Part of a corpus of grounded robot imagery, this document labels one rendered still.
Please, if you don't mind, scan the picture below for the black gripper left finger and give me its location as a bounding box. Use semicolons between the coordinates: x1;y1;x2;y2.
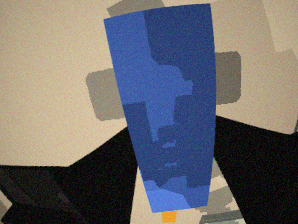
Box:
0;127;138;224

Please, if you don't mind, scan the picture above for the brown rectangular block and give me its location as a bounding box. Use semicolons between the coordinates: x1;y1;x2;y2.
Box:
162;210;176;222

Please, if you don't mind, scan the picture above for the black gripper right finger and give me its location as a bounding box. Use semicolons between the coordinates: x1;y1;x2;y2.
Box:
213;116;298;224

